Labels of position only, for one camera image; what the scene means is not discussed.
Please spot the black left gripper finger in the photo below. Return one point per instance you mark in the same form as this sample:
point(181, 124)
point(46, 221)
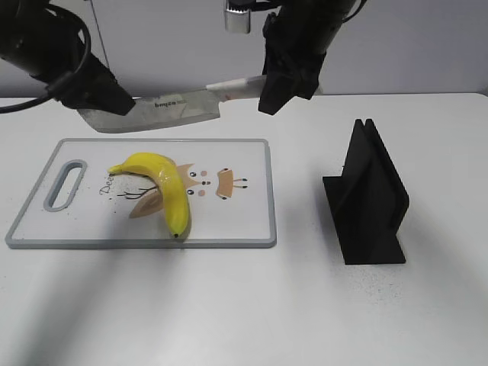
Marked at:
point(106, 94)

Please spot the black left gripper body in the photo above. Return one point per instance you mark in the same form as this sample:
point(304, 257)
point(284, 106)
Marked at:
point(68, 72)

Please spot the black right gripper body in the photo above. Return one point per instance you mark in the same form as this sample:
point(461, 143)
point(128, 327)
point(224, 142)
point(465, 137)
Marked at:
point(289, 48)

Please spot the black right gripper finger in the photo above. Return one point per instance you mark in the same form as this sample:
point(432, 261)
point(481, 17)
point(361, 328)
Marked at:
point(279, 89)

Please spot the white-handled kitchen knife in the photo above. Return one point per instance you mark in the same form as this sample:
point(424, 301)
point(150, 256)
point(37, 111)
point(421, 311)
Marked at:
point(175, 109)

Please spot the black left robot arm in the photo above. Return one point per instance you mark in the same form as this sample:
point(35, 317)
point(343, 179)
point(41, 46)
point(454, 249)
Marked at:
point(54, 46)

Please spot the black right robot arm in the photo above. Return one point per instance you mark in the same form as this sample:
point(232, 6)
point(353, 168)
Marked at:
point(327, 18)

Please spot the yellow plastic banana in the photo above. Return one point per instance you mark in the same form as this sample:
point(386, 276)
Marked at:
point(164, 173)

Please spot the white grey-rimmed cutting board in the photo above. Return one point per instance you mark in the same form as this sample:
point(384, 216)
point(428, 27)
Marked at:
point(76, 204)

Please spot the black knife stand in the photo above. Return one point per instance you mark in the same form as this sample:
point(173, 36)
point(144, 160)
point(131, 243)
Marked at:
point(368, 201)

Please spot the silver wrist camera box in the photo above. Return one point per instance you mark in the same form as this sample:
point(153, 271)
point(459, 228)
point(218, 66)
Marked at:
point(237, 16)

